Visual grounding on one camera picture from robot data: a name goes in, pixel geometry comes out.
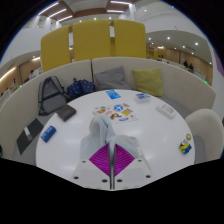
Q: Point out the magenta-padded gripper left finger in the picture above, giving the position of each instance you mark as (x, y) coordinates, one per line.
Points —
(100, 163)

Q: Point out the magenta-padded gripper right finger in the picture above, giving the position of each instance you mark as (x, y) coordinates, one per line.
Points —
(125, 163)

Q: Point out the light blue towel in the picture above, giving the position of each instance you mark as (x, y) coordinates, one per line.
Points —
(100, 130)

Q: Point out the colourful sticker sheet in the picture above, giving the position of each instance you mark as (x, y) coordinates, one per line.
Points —
(118, 111)

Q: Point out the dark brown wallet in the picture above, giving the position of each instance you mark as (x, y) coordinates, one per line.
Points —
(66, 112)

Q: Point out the yellow and blue toy figure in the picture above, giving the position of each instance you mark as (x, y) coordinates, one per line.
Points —
(185, 146)

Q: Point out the flat white box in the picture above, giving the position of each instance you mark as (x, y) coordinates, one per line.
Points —
(165, 111)

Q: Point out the small white and blue box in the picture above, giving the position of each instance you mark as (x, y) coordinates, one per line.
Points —
(143, 97)

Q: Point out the blue card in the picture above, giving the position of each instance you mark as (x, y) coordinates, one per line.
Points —
(113, 94)

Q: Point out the navy blue patterned bag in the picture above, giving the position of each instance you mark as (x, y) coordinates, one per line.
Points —
(80, 88)

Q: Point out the grey backpack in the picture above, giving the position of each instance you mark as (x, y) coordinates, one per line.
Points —
(51, 96)

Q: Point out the grey cushion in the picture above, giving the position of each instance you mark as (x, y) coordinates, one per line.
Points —
(111, 79)

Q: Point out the yellow-green cushion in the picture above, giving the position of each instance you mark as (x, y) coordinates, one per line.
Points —
(148, 81)

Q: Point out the white armchair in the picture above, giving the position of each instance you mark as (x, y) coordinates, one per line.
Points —
(206, 130)

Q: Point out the curved beige sofa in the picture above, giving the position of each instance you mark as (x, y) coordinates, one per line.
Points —
(186, 86)

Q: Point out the person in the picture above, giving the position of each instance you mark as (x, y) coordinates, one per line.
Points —
(191, 67)
(185, 64)
(32, 74)

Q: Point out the yellow partition panel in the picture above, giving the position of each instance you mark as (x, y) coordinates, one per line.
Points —
(56, 50)
(91, 40)
(130, 38)

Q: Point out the ceiling strip lights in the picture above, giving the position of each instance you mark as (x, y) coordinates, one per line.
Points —
(56, 12)

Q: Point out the purple wall poster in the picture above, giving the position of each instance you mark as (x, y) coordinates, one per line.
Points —
(219, 63)

